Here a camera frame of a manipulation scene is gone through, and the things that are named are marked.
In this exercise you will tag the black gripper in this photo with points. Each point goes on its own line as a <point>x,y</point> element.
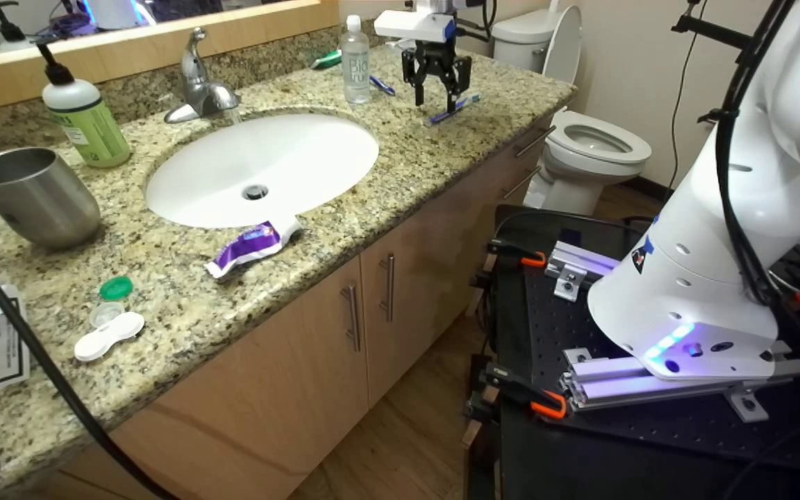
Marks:
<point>437,60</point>

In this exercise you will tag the blue toothbrush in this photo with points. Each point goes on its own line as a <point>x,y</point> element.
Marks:
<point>460,103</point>

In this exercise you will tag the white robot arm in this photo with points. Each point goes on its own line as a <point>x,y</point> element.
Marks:
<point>428,22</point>

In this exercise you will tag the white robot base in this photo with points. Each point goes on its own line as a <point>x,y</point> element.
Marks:
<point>689,301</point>

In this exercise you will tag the clear plastic water bottle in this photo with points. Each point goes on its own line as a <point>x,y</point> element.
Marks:
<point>356,62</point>

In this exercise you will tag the chrome sink faucet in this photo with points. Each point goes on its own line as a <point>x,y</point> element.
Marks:
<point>200,97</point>

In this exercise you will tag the silver metal cup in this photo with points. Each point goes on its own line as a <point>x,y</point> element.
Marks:
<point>45,201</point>

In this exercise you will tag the white oval sink basin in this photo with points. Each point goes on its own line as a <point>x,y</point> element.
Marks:
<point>263,167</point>

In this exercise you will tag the purple white toothpaste tube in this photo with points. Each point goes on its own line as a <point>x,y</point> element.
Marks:
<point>255,245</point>

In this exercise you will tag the wooden vanity cabinet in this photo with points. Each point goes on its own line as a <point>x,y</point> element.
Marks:
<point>239,388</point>

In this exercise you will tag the green soap pump bottle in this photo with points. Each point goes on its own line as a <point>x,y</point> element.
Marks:
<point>81,115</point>

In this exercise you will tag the green round lid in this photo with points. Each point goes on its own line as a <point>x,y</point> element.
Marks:
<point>119,291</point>

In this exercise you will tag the white contact lens case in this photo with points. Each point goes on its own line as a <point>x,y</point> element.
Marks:
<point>102,341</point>

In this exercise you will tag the wood framed mirror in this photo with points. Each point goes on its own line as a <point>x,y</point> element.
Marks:
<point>138,51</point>

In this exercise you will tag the right cabinet door handle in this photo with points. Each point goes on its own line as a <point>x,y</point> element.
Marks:
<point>391,288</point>

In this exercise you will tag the cabinet door handle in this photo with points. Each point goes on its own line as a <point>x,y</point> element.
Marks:
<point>391,288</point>
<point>355,316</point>

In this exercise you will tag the left cabinet door handle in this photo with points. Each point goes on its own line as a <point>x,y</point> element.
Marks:
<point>355,316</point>

